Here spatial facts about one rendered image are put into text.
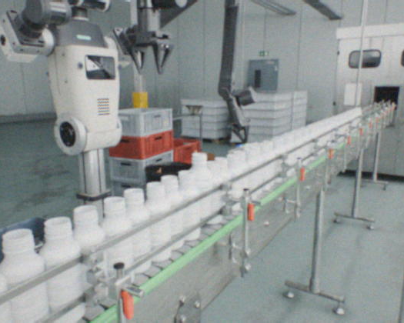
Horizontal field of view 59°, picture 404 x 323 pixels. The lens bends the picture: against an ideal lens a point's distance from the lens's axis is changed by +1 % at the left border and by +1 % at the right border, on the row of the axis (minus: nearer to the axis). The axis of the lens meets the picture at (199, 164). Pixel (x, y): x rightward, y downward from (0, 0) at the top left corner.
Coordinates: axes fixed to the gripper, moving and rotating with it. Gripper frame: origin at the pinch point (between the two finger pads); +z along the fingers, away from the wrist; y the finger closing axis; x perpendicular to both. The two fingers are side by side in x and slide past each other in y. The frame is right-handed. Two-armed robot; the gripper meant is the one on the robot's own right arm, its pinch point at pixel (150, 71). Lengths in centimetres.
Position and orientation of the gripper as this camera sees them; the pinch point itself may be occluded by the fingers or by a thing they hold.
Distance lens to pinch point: 95.8
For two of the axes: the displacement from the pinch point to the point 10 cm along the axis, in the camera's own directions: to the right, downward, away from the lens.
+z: 0.1, 9.8, 2.2
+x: 5.2, -1.9, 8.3
